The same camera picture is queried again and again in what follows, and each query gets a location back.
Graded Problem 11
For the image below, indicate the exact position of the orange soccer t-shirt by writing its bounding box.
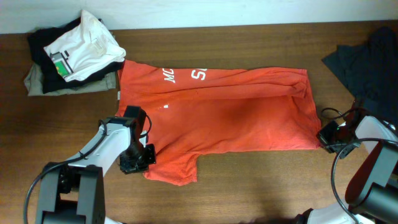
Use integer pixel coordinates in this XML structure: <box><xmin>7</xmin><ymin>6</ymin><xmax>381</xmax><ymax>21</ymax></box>
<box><xmin>118</xmin><ymin>60</ymin><xmax>321</xmax><ymax>186</ymax></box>

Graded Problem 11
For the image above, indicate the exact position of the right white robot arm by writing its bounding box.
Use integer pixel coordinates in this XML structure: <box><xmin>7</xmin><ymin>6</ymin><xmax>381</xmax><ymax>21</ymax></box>
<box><xmin>292</xmin><ymin>116</ymin><xmax>397</xmax><ymax>224</ymax></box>

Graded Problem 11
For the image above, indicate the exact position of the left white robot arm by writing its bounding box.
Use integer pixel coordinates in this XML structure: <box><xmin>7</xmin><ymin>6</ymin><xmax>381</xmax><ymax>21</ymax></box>
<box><xmin>34</xmin><ymin>116</ymin><xmax>156</xmax><ymax>223</ymax></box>

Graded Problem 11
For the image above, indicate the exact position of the dark navy t-shirt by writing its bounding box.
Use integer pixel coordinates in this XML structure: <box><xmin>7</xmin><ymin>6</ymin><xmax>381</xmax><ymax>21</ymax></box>
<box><xmin>322</xmin><ymin>27</ymin><xmax>397</xmax><ymax>126</ymax></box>

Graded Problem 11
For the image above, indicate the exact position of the beige folded garment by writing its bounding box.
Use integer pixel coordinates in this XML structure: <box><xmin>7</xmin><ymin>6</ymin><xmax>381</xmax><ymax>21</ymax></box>
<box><xmin>24</xmin><ymin>64</ymin><xmax>116</xmax><ymax>96</ymax></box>

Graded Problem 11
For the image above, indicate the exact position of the black folded garment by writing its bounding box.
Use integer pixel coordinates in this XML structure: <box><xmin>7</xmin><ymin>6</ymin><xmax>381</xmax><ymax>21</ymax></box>
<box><xmin>27</xmin><ymin>17</ymin><xmax>123</xmax><ymax>93</ymax></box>

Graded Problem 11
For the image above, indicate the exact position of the white folded t-shirt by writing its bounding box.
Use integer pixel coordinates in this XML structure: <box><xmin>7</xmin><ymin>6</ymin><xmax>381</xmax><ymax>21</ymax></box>
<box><xmin>44</xmin><ymin>10</ymin><xmax>126</xmax><ymax>82</ymax></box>

